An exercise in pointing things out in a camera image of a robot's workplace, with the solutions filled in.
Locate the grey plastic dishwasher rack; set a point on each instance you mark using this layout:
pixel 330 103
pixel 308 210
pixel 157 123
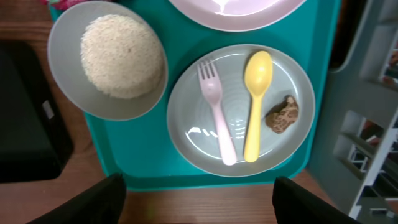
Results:
pixel 354 155

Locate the grey round plate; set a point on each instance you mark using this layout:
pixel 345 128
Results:
pixel 190 119

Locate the large white round plate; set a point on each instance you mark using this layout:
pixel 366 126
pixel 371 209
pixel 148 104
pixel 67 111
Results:
pixel 236 15

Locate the yellow plastic spoon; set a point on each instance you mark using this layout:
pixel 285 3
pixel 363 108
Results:
pixel 257 78

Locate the teal plastic serving tray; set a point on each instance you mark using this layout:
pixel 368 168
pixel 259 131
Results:
pixel 168 140

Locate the grey bowl of rice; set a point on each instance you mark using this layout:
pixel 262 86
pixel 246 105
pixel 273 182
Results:
pixel 107 60

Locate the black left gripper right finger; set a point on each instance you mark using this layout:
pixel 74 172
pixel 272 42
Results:
pixel 294 204

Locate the brown food scrap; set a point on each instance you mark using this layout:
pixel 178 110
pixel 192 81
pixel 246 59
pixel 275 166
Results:
pixel 283 115

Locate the black waste bin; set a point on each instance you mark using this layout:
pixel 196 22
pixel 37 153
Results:
pixel 35 144

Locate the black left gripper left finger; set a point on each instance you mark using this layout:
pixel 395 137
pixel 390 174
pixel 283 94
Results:
pixel 101 203

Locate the red snack wrapper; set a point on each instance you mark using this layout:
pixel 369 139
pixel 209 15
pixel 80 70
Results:
pixel 62 4

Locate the pale pink plastic fork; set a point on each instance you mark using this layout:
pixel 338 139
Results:
pixel 212 91

